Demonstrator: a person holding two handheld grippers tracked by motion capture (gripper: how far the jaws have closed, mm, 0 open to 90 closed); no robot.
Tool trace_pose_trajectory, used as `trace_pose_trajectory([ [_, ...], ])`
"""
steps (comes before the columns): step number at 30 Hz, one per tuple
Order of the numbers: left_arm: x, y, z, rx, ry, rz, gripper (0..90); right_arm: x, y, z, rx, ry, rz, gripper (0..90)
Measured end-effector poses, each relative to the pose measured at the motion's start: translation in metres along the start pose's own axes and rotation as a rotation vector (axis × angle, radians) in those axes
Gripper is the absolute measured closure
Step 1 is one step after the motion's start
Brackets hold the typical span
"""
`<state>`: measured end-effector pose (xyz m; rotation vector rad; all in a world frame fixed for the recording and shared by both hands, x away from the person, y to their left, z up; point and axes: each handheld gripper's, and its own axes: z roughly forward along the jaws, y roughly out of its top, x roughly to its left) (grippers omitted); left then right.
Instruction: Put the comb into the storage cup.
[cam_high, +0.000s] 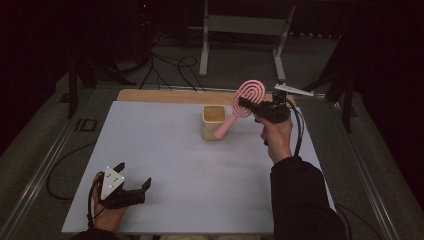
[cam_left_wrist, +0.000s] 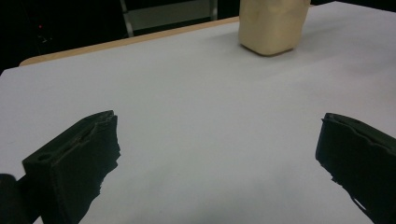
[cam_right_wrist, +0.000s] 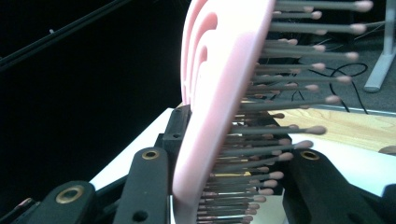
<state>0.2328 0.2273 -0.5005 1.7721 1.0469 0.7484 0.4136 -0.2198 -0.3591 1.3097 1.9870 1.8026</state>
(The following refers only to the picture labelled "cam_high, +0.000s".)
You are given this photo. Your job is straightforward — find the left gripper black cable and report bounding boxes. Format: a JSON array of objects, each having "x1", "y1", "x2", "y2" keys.
[{"x1": 86, "y1": 175, "x2": 105, "y2": 230}]

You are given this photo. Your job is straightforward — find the pink hairbrush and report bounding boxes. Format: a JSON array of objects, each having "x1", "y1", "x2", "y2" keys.
[{"x1": 214, "y1": 79, "x2": 267, "y2": 141}]

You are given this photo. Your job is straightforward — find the black floor cable loop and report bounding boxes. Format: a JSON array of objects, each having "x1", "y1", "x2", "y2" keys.
[{"x1": 45, "y1": 141, "x2": 98, "y2": 203}]

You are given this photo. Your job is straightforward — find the metal floor rail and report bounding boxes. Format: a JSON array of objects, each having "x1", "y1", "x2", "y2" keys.
[
  {"x1": 0, "y1": 87, "x2": 101, "y2": 240},
  {"x1": 328, "y1": 99, "x2": 403, "y2": 240}
]

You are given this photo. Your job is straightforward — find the person's right hand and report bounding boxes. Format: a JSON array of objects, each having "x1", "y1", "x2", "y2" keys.
[{"x1": 254, "y1": 112, "x2": 294, "y2": 165}]

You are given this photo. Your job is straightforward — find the black stand legs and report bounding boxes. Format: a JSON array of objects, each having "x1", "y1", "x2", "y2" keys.
[{"x1": 67, "y1": 55, "x2": 136, "y2": 120}]

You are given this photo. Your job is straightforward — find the person's left hand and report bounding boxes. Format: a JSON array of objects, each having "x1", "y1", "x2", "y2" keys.
[{"x1": 92, "y1": 171, "x2": 129, "y2": 233}]

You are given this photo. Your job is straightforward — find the dark tripod stand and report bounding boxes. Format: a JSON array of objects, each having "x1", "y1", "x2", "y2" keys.
[{"x1": 300, "y1": 33, "x2": 358, "y2": 134}]

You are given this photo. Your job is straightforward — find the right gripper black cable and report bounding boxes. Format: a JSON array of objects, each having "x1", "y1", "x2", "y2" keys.
[{"x1": 284, "y1": 97, "x2": 306, "y2": 158}]

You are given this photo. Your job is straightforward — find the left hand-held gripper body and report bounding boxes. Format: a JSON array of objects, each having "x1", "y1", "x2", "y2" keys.
[{"x1": 97, "y1": 166, "x2": 147, "y2": 211}]

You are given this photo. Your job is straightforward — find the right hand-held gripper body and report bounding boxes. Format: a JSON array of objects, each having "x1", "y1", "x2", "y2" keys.
[{"x1": 254, "y1": 82, "x2": 315, "y2": 125}]

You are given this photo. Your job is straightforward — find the black floor cables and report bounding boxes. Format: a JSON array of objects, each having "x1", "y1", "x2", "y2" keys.
[{"x1": 139, "y1": 52, "x2": 207, "y2": 93}]

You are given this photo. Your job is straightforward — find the black floor plate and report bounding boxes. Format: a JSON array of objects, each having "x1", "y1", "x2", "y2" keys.
[{"x1": 74, "y1": 117, "x2": 99, "y2": 133}]

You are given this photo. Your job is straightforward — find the grey metal stand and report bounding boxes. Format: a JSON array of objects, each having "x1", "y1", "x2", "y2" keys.
[{"x1": 198, "y1": 0, "x2": 297, "y2": 82}]

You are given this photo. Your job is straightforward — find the cream square container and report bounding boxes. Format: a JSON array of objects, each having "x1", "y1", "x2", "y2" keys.
[{"x1": 201, "y1": 104, "x2": 228, "y2": 142}]

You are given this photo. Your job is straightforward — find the white table cover sheet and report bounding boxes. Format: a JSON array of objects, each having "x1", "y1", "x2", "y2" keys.
[{"x1": 61, "y1": 100, "x2": 336, "y2": 235}]

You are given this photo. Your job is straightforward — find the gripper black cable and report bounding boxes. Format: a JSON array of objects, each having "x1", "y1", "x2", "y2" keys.
[
  {"x1": 86, "y1": 175, "x2": 105, "y2": 230},
  {"x1": 284, "y1": 97, "x2": 306, "y2": 158}
]

